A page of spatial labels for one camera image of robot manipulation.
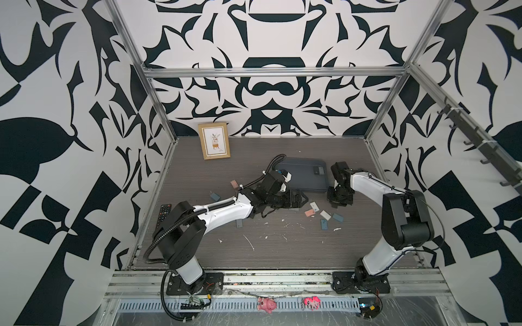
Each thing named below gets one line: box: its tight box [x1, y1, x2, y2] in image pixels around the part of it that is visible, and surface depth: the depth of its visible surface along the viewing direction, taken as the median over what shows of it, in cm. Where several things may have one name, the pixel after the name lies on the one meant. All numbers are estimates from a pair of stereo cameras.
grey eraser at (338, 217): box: [332, 212, 345, 223], surface depth 91 cm
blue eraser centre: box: [320, 218, 329, 231], surface depth 90 cm
